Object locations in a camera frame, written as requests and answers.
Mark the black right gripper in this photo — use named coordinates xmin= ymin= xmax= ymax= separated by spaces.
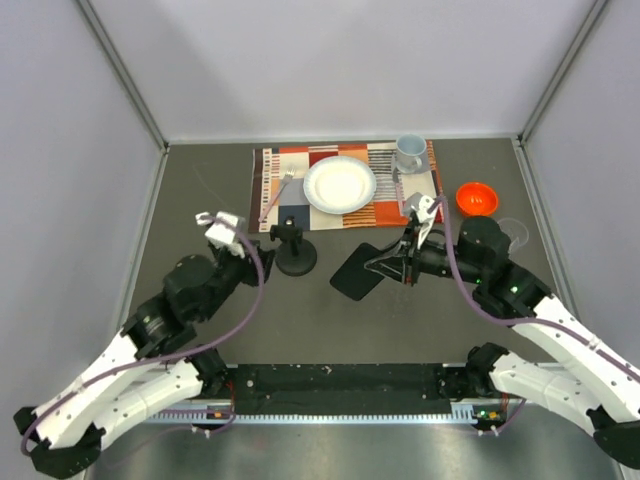
xmin=366 ymin=220 xmax=485 ymax=286

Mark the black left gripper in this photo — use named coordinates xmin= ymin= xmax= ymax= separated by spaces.
xmin=198 ymin=238 xmax=279 ymax=322

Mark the black phone stand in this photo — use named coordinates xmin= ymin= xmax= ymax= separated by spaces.
xmin=269 ymin=216 xmax=317 ymax=277

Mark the black smartphone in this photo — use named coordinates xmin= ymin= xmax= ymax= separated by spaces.
xmin=330 ymin=243 xmax=384 ymax=301

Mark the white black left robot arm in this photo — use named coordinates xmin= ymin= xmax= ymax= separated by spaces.
xmin=14 ymin=241 xmax=276 ymax=479

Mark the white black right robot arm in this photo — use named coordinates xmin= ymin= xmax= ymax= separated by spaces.
xmin=364 ymin=216 xmax=639 ymax=469

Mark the colourful patchwork placemat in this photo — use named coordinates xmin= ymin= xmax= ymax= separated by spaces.
xmin=249 ymin=140 xmax=442 ymax=233

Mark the white paper plate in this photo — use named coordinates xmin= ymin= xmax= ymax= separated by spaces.
xmin=303 ymin=155 xmax=377 ymax=215

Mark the orange plastic bowl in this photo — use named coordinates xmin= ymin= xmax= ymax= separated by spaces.
xmin=455 ymin=182 xmax=500 ymax=217

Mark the light blue mug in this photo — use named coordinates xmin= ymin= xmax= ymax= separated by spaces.
xmin=395 ymin=134 xmax=430 ymax=175

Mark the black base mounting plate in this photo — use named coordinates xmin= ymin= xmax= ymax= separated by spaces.
xmin=199 ymin=362 xmax=501 ymax=416

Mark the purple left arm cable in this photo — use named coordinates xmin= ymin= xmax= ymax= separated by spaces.
xmin=19 ymin=214 xmax=266 ymax=459

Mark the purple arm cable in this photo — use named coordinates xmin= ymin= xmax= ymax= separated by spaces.
xmin=434 ymin=195 xmax=640 ymax=436
xmin=19 ymin=214 xmax=266 ymax=459

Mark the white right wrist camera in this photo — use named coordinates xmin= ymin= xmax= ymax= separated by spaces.
xmin=402 ymin=193 xmax=438 ymax=237

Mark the pink handled fork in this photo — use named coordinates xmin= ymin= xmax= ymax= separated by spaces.
xmin=258 ymin=165 xmax=296 ymax=223

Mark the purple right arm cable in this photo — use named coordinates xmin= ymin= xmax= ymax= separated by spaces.
xmin=434 ymin=195 xmax=640 ymax=436

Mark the aluminium cable duct rail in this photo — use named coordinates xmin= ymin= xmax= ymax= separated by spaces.
xmin=142 ymin=402 xmax=506 ymax=425

